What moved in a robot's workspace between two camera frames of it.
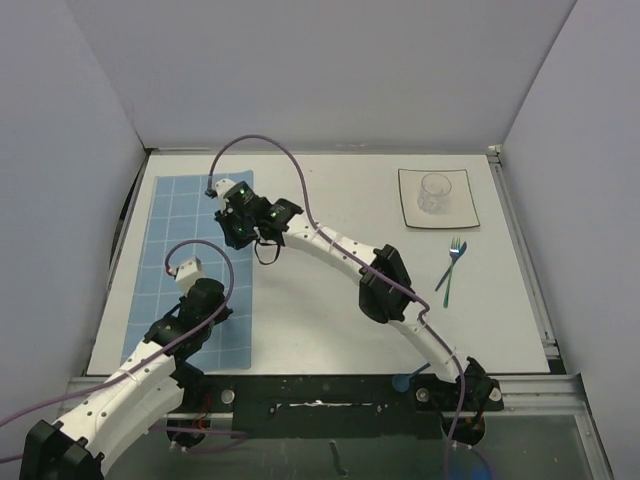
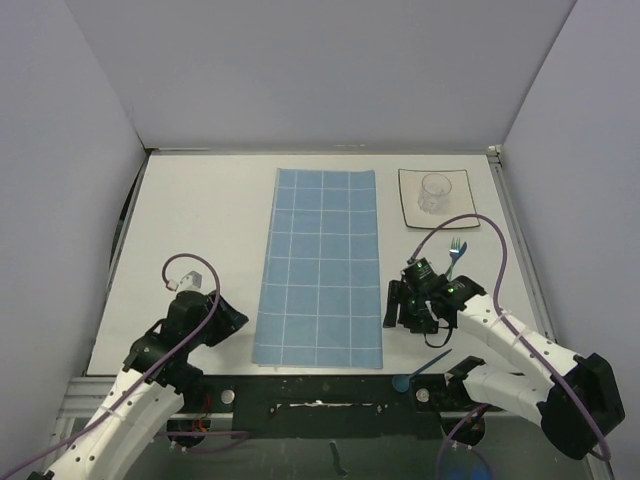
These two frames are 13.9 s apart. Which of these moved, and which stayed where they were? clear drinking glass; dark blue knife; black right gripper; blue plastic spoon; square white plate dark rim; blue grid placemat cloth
Moved: black right gripper; blue grid placemat cloth
Stayed: square white plate dark rim; clear drinking glass; blue plastic spoon; dark blue knife
